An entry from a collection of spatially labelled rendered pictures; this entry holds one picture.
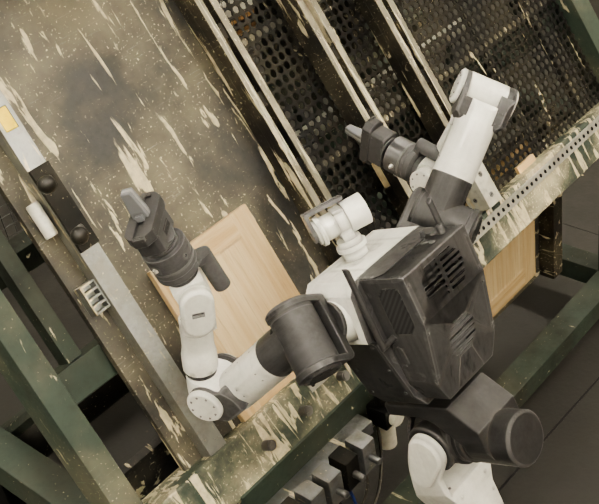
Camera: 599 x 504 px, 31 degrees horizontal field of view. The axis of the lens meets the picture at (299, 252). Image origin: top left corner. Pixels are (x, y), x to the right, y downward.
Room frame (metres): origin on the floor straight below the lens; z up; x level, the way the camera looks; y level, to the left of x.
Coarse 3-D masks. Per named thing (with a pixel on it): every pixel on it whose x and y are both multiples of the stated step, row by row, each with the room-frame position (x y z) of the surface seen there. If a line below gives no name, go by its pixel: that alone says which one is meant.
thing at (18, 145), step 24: (0, 96) 2.04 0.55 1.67; (0, 144) 2.00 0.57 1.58; (24, 144) 1.99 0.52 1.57; (24, 168) 1.96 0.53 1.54; (48, 216) 1.93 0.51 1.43; (96, 264) 1.88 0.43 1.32; (120, 288) 1.86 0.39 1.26; (120, 312) 1.83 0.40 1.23; (144, 336) 1.81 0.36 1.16; (144, 360) 1.79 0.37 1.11; (168, 360) 1.79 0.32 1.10; (168, 384) 1.76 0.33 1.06; (192, 432) 1.72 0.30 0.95; (216, 432) 1.72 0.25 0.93
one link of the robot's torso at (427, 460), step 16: (416, 448) 1.53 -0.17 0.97; (432, 448) 1.51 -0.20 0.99; (416, 464) 1.54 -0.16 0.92; (432, 464) 1.51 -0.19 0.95; (464, 464) 1.58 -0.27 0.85; (480, 464) 1.58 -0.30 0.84; (416, 480) 1.54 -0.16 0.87; (432, 480) 1.51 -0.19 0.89; (448, 480) 1.55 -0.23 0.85; (464, 480) 1.54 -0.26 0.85; (480, 480) 1.55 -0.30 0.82; (432, 496) 1.53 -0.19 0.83; (448, 496) 1.50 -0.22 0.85; (464, 496) 1.52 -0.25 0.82; (480, 496) 1.53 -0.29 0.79; (496, 496) 1.55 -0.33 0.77
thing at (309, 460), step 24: (360, 384) 1.93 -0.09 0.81; (336, 408) 1.86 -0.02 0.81; (360, 408) 1.91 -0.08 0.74; (384, 408) 1.89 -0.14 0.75; (312, 432) 1.80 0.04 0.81; (336, 432) 1.85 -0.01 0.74; (360, 432) 1.81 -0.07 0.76; (384, 432) 1.89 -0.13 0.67; (288, 456) 1.74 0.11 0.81; (312, 456) 1.79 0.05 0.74; (336, 456) 1.75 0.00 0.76; (360, 456) 1.76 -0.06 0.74; (264, 480) 1.68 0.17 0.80; (288, 480) 1.73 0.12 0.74; (312, 480) 1.71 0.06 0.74; (336, 480) 1.69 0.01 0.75; (360, 480) 1.71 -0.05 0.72
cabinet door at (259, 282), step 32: (224, 224) 2.09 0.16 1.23; (256, 224) 2.12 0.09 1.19; (224, 256) 2.04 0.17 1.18; (256, 256) 2.07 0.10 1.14; (160, 288) 1.92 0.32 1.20; (256, 288) 2.02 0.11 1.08; (288, 288) 2.05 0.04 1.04; (224, 320) 1.93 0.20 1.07; (256, 320) 1.96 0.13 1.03; (224, 352) 1.88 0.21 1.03
